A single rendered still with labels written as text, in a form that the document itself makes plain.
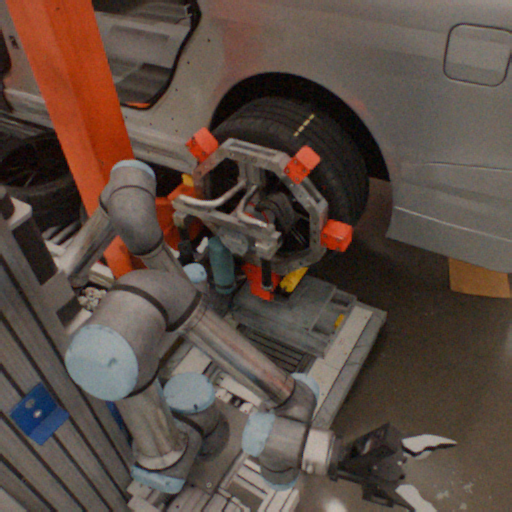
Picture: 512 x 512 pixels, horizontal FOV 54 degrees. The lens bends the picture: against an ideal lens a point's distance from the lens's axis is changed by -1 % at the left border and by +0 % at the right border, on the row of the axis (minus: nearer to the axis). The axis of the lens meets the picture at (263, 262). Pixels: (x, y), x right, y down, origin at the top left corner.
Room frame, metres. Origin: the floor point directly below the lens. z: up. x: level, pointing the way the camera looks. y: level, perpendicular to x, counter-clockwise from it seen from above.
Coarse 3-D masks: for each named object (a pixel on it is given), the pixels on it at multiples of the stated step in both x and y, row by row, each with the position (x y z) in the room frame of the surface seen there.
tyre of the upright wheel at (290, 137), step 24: (264, 96) 1.77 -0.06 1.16; (240, 120) 1.60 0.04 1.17; (264, 120) 1.57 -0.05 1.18; (288, 120) 1.56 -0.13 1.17; (312, 120) 1.58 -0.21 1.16; (264, 144) 1.52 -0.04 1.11; (288, 144) 1.47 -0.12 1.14; (312, 144) 1.47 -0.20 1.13; (336, 144) 1.51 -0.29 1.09; (336, 168) 1.43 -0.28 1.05; (360, 168) 1.51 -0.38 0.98; (336, 192) 1.37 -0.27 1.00; (360, 192) 1.47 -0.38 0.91; (336, 216) 1.36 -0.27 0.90; (360, 216) 1.49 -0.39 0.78; (312, 264) 1.42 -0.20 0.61
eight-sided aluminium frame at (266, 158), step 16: (224, 144) 1.53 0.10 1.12; (240, 144) 1.53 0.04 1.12; (208, 160) 1.56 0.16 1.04; (240, 160) 1.48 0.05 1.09; (256, 160) 1.44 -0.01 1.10; (272, 160) 1.41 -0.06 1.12; (288, 160) 1.42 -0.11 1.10; (192, 176) 1.60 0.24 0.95; (208, 176) 1.63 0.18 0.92; (288, 176) 1.37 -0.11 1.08; (208, 192) 1.63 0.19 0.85; (304, 192) 1.35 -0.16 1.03; (320, 208) 1.33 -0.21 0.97; (208, 224) 1.59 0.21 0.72; (320, 224) 1.31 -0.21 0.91; (320, 240) 1.31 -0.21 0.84; (240, 256) 1.50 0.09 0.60; (256, 256) 1.48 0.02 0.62; (272, 256) 1.47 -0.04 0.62; (304, 256) 1.34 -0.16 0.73; (320, 256) 1.32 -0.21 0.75; (288, 272) 1.38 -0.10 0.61
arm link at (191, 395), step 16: (176, 384) 0.64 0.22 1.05; (192, 384) 0.64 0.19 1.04; (208, 384) 0.64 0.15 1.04; (176, 400) 0.60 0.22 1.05; (192, 400) 0.60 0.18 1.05; (208, 400) 0.60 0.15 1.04; (176, 416) 0.57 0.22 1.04; (192, 416) 0.57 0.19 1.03; (208, 416) 0.58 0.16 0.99; (208, 432) 0.58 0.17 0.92
